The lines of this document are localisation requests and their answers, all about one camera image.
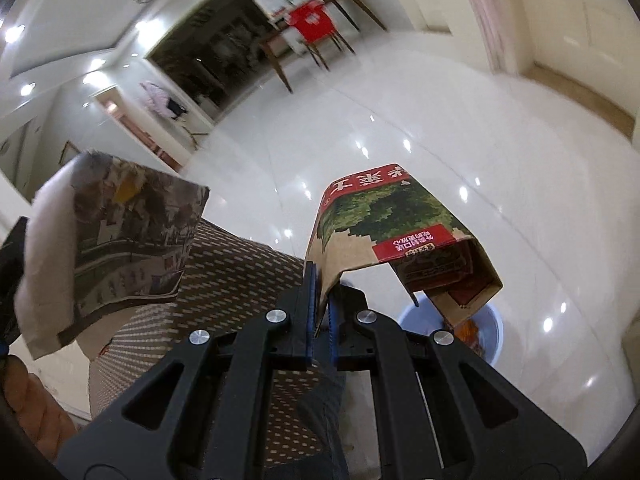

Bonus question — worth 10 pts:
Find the cream panel door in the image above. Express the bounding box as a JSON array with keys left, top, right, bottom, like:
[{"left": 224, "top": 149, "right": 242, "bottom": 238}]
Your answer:
[{"left": 523, "top": 0, "right": 639, "bottom": 116}]

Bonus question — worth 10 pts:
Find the chair with red cover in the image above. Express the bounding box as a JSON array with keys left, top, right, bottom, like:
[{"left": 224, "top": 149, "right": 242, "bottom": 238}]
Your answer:
[{"left": 285, "top": 0, "right": 355, "bottom": 70}]

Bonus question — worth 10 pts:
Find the person left hand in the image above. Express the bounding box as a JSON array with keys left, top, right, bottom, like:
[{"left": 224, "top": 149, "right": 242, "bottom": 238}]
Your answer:
[{"left": 1, "top": 356, "right": 77, "bottom": 462}]

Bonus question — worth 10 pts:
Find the light blue trash bucket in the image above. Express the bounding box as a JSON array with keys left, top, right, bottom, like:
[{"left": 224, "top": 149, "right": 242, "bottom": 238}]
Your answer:
[{"left": 398, "top": 292, "right": 504, "bottom": 366}]

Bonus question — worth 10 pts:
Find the orange snack wrapper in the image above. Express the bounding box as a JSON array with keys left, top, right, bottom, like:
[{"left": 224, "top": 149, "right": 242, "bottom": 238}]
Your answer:
[{"left": 454, "top": 318, "right": 485, "bottom": 358}]

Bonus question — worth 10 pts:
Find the newspaper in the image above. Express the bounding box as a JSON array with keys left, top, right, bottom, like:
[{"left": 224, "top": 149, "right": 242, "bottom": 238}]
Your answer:
[{"left": 14, "top": 152, "right": 209, "bottom": 360}]

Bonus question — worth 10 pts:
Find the blue jeans leg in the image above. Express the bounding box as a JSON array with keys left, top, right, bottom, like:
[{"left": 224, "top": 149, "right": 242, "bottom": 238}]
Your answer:
[{"left": 294, "top": 367, "right": 349, "bottom": 480}]

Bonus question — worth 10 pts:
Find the wooden dining table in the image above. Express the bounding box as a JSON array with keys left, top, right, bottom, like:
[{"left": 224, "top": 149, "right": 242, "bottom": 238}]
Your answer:
[{"left": 258, "top": 0, "right": 388, "bottom": 93}]

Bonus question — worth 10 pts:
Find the pink door curtain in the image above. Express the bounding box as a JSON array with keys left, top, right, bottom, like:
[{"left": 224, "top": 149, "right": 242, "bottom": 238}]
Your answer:
[{"left": 468, "top": 0, "right": 534, "bottom": 75}]

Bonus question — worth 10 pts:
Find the coat rack with clothes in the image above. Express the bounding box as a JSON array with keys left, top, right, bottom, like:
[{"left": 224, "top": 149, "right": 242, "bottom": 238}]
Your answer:
[{"left": 140, "top": 81, "right": 188, "bottom": 120}]

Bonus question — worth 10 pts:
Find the brown polka dot tablecloth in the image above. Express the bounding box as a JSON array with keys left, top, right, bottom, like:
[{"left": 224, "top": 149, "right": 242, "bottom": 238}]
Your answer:
[{"left": 78, "top": 220, "right": 335, "bottom": 479}]

